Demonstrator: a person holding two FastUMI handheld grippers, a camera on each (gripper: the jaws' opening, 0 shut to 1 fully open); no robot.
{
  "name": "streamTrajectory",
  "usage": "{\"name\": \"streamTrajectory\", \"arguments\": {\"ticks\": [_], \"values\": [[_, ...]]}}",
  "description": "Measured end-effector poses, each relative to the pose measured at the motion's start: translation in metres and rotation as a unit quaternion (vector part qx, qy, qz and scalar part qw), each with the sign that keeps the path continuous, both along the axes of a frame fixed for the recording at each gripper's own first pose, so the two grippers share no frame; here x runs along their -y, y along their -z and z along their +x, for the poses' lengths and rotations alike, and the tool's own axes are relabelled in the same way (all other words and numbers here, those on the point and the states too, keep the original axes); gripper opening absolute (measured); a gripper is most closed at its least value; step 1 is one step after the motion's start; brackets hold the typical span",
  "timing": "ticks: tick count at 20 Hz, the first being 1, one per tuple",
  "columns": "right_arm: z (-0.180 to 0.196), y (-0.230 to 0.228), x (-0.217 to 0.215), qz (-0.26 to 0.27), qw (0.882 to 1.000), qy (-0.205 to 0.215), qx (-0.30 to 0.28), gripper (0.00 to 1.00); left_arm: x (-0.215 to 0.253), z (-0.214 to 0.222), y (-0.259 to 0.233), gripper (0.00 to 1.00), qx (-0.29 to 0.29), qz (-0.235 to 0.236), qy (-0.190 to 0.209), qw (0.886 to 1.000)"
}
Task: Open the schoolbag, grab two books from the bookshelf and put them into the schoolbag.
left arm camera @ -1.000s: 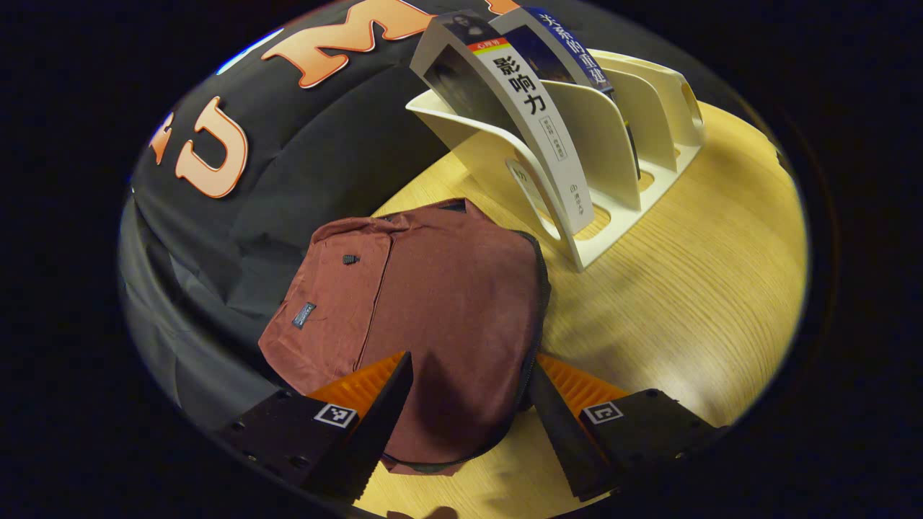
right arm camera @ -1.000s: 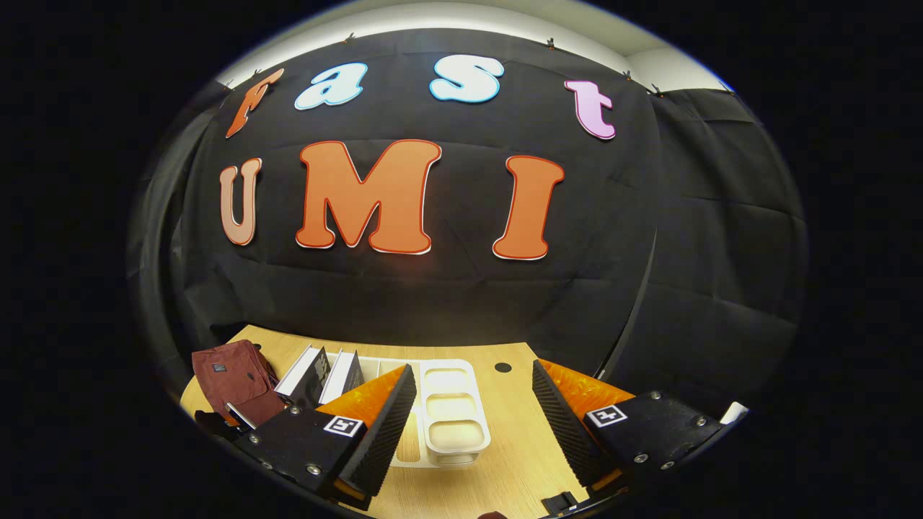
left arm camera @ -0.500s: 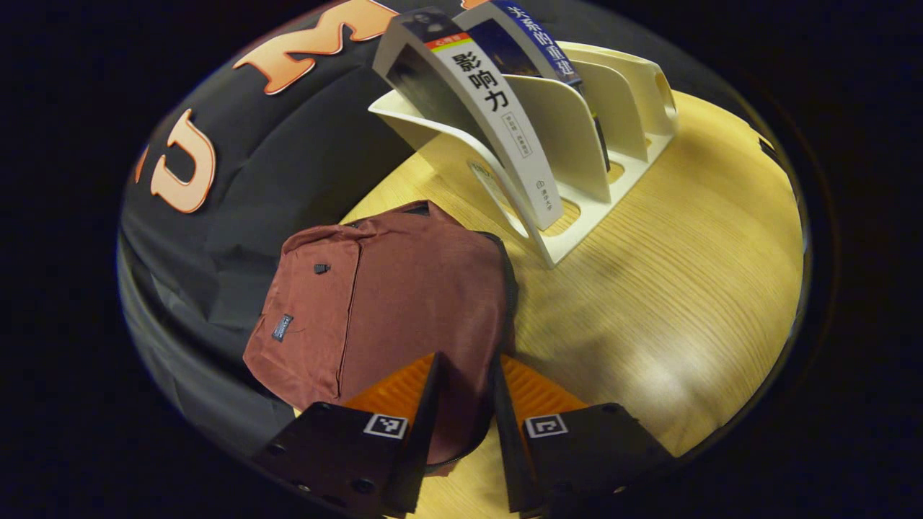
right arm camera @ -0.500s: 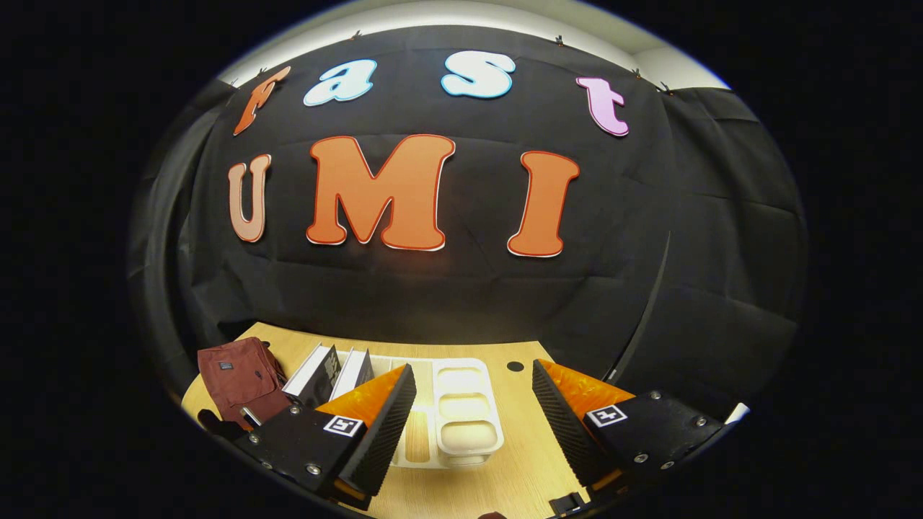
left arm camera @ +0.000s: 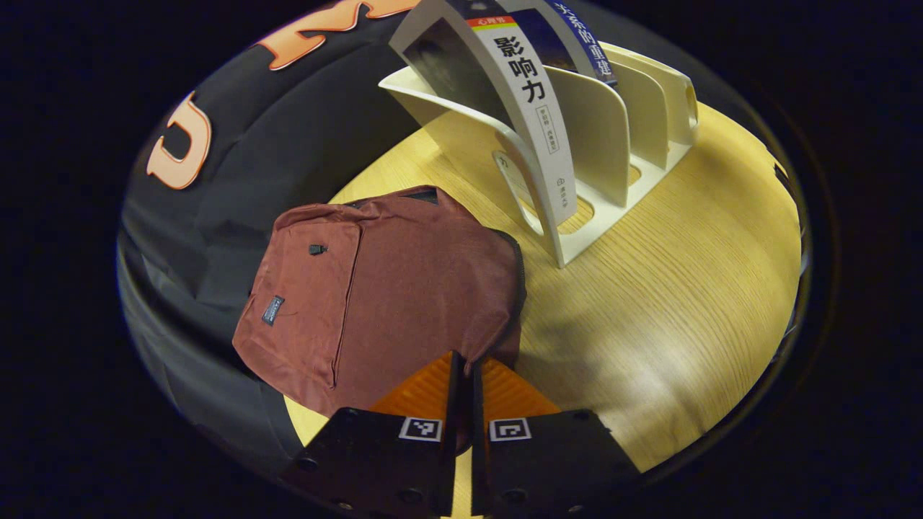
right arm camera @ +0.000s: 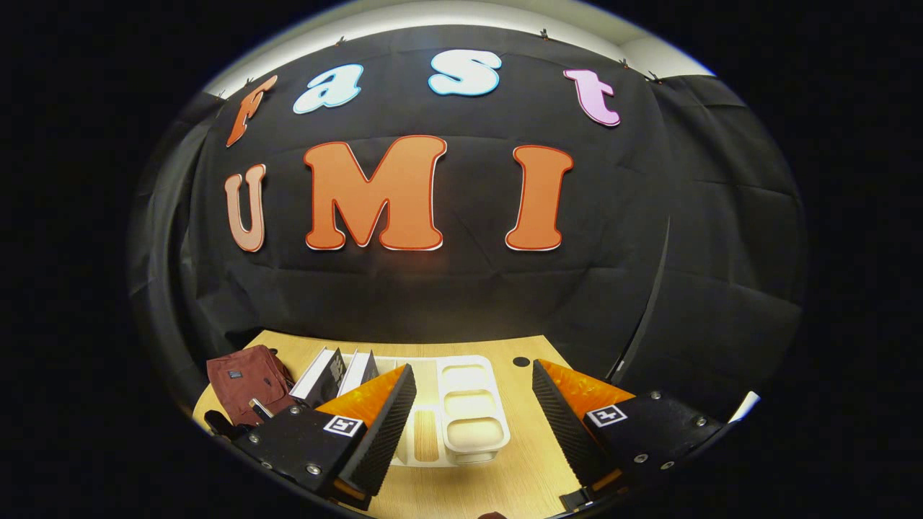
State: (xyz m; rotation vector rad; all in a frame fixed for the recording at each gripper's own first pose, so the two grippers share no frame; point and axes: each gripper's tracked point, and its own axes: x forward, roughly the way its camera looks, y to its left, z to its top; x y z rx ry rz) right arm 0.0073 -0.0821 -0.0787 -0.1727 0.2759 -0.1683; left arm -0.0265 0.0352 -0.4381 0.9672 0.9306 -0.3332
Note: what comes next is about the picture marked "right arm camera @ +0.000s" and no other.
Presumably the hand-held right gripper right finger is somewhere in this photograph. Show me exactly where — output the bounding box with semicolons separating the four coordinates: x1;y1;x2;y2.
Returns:
531;358;725;511

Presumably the white plastic bookshelf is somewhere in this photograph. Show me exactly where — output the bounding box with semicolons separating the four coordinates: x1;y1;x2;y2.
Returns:
310;352;512;469

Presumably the white device panel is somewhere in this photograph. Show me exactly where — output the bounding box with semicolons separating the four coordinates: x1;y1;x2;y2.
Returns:
727;391;762;424

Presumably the portrait cover book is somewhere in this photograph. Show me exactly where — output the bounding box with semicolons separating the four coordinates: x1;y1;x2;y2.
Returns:
288;347;348;406

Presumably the maroon schoolbag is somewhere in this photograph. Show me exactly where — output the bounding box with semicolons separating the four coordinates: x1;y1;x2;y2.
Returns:
204;344;298;439

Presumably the grey cover book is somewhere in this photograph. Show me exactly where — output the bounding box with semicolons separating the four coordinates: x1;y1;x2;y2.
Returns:
337;350;380;397

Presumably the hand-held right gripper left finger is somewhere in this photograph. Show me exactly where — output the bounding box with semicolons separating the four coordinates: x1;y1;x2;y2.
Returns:
233;363;419;513

